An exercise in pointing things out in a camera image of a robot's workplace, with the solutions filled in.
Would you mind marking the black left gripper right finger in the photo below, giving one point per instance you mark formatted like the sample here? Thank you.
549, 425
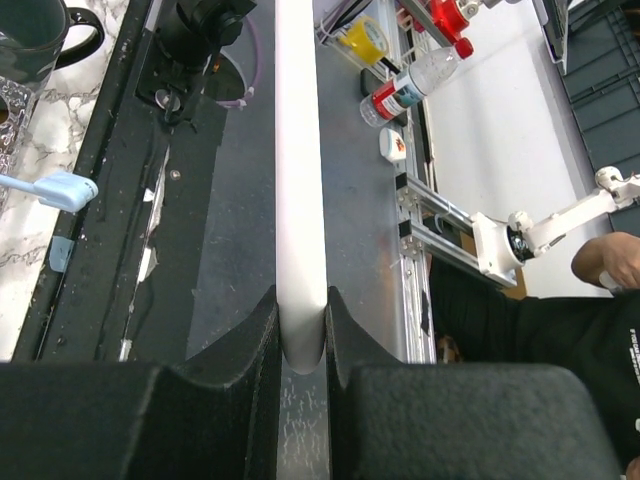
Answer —
393, 420

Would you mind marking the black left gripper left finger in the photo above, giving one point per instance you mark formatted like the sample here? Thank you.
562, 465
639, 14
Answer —
214, 416

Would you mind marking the white pink toothbrush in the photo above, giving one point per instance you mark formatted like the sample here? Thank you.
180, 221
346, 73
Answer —
301, 278

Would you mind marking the dark green ceramic mug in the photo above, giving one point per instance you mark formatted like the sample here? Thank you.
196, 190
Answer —
33, 33

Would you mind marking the person's hand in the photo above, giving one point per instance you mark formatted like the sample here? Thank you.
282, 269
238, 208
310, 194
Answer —
615, 253

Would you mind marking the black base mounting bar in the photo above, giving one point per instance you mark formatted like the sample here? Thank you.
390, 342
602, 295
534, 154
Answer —
118, 280

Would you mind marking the person in black shirt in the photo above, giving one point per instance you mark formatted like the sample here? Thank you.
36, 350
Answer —
595, 338

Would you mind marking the small white case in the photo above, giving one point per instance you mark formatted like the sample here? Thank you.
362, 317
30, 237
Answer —
392, 146

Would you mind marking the clear plastic water bottle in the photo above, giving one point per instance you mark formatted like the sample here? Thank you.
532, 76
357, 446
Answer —
414, 83

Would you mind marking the yellow tape roll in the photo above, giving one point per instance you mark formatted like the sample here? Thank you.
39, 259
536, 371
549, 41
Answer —
367, 40

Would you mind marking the red plastic part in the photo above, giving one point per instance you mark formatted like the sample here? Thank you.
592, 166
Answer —
448, 19

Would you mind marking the aluminium frame rail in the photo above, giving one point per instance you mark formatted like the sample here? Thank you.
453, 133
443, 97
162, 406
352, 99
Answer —
417, 242

